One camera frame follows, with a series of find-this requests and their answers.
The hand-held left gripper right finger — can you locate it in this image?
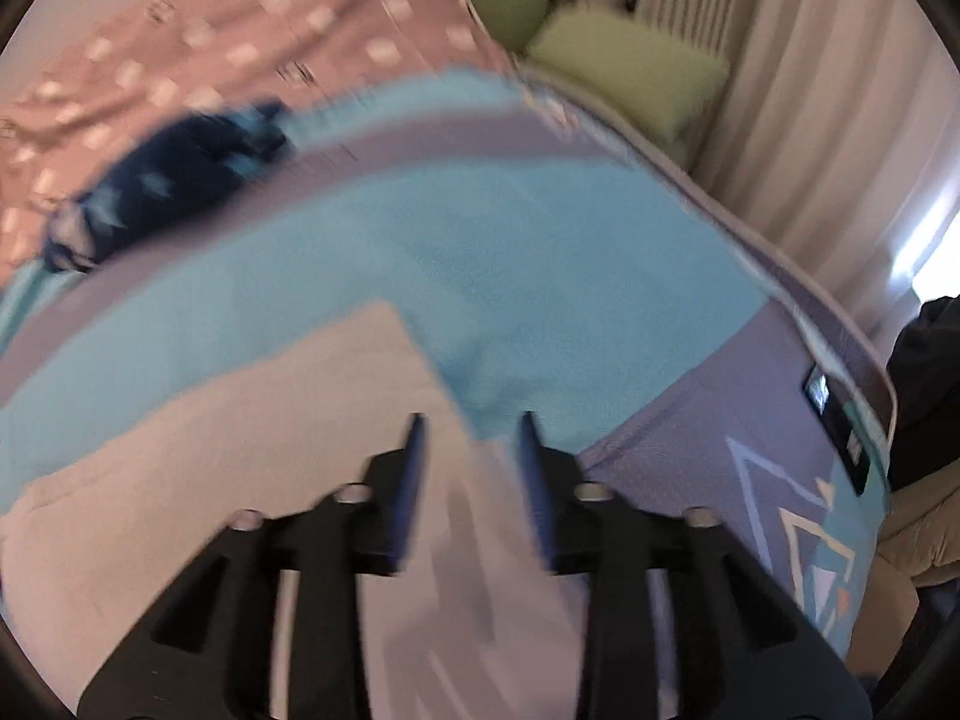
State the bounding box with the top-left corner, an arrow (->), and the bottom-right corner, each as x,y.
517,411 -> 872,720

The navy star print fleece cloth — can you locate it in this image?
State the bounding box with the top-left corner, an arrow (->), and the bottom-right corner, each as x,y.
41,101 -> 290,275

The pink polka dot sheet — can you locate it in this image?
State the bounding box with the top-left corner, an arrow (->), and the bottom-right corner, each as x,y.
0,0 -> 518,286

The turquoise and grey blanket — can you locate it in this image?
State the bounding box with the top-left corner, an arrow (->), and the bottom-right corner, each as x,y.
0,66 -> 899,685

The dark cloth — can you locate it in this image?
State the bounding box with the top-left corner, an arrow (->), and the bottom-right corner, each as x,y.
885,298 -> 960,492

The pale green pillow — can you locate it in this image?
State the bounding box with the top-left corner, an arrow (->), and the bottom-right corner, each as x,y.
448,0 -> 550,55

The light grey garment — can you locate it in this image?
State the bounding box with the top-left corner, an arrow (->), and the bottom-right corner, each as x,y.
0,300 -> 676,720

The beige cushion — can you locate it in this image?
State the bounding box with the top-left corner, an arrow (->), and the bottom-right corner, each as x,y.
874,480 -> 960,587

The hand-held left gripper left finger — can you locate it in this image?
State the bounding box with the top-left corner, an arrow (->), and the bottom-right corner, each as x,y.
79,414 -> 428,720

